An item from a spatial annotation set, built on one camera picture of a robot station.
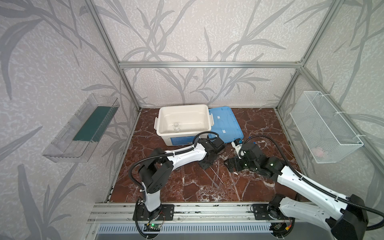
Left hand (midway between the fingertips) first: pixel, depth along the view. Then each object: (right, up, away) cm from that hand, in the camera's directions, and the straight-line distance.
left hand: (214, 159), depth 87 cm
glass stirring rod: (+3, -10, -4) cm, 11 cm away
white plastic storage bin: (-23, +20, +21) cm, 37 cm away
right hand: (+8, +4, -8) cm, 12 cm away
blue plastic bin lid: (+10, +20, +24) cm, 33 cm away
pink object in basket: (+51, +6, -14) cm, 53 cm away
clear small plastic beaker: (-25, +18, +15) cm, 35 cm away
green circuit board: (-32, -29, -15) cm, 46 cm away
